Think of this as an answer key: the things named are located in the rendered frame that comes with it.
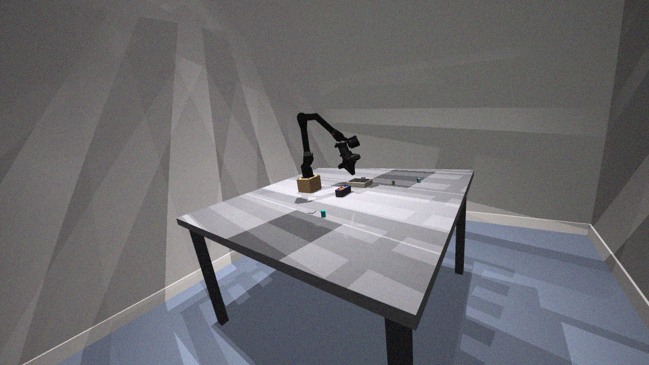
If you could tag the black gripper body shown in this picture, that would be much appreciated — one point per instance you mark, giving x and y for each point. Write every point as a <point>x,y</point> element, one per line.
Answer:
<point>347,158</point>

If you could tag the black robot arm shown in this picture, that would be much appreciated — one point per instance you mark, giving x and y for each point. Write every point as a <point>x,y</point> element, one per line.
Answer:
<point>337,135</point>

